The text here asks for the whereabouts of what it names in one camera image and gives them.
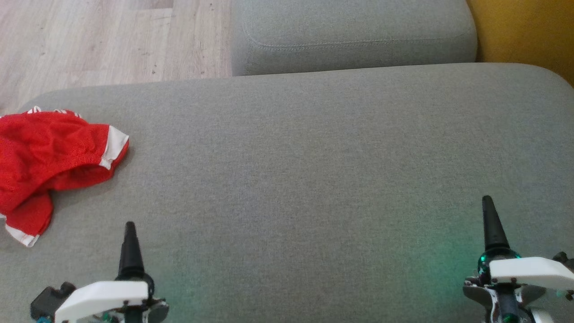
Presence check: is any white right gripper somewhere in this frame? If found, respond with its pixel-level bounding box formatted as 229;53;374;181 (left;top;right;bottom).
464;196;574;323

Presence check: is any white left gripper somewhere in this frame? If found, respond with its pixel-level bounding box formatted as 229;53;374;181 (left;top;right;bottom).
56;222;170;323

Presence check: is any red shorts white trim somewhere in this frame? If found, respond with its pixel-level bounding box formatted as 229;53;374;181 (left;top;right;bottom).
0;109;130;248

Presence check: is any large grey sofa seat cushion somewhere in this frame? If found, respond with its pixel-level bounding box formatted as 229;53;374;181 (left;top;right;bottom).
0;63;574;323

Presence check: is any large yellow sofa backrest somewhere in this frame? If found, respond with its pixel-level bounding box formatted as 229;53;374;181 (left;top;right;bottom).
466;0;574;88

